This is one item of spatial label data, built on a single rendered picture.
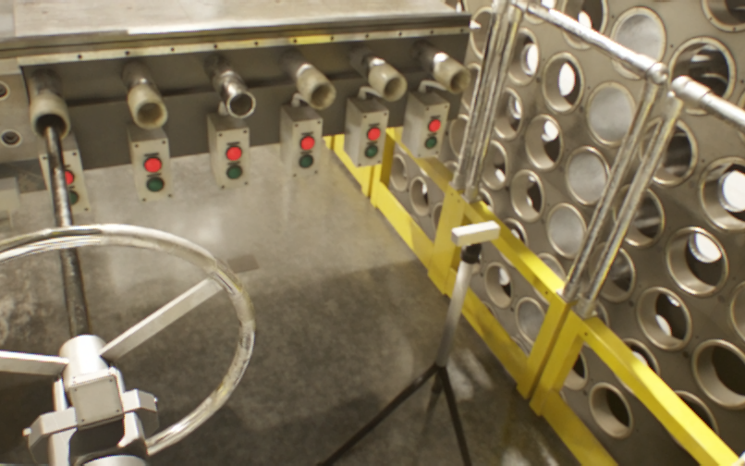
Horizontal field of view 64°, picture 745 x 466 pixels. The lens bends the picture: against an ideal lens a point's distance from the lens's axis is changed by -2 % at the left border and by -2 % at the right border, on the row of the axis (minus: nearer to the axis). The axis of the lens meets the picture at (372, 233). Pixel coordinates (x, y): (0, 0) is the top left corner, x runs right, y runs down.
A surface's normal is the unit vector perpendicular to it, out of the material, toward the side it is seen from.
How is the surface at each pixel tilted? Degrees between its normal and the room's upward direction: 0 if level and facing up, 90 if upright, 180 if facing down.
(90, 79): 90
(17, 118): 90
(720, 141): 90
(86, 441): 0
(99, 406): 60
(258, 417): 0
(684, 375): 90
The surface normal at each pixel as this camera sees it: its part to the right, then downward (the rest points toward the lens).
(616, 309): -0.89, 0.19
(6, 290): 0.11, -0.79
